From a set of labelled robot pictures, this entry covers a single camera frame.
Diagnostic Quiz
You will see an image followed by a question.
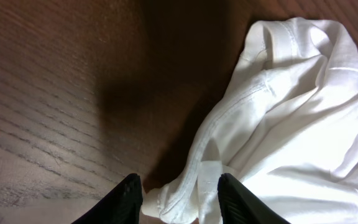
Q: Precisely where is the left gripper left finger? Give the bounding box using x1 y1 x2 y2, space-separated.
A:
73 174 143 224

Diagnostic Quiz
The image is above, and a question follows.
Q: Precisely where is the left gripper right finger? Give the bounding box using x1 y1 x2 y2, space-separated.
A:
218 173 289 224

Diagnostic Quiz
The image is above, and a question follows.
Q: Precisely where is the white printed t-shirt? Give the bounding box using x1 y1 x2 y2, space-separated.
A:
141 17 358 223

